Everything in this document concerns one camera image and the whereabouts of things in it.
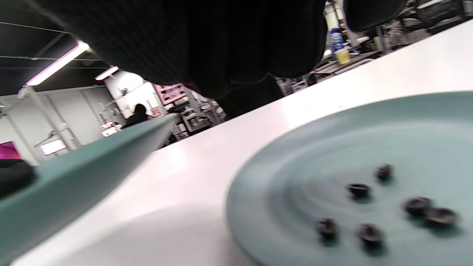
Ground white cart with brown top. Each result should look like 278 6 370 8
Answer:
306 50 383 86

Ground pink screen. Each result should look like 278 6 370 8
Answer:
0 141 22 160

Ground pink shelf unit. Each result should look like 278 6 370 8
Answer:
153 83 188 106

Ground long ceiling light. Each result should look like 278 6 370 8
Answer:
95 66 119 81
25 41 90 86

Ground yellow paper cup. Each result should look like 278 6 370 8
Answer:
334 48 351 65

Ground person's right hand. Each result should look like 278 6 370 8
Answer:
22 0 329 120

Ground person's left hand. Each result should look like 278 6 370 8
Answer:
0 160 37 200

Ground teal ceramic plate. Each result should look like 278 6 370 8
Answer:
226 92 473 266
0 113 181 266

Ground clear bottle with blue label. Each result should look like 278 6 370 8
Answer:
328 28 345 52

